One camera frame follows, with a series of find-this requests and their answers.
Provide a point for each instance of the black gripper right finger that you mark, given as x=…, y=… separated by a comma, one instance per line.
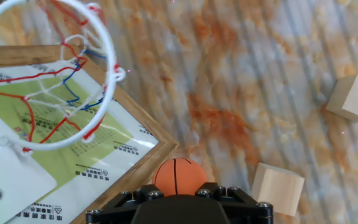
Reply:
x=247, y=213

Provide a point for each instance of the white backboard with basketball logo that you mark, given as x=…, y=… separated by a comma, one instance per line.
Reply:
x=11, y=193

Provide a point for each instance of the small orange basketball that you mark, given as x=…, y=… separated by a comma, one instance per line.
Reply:
x=179, y=177

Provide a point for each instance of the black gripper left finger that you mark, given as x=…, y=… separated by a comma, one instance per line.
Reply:
x=113, y=213

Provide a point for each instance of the wooden picture frame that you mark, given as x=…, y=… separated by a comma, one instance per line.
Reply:
x=135, y=172

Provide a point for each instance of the white hoop with net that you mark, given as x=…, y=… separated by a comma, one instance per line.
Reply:
x=51, y=146

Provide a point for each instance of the orange marble pattern mat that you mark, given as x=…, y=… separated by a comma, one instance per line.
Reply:
x=228, y=62

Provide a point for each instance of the light wooden cube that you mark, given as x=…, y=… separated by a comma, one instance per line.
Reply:
x=277, y=189
x=356, y=99

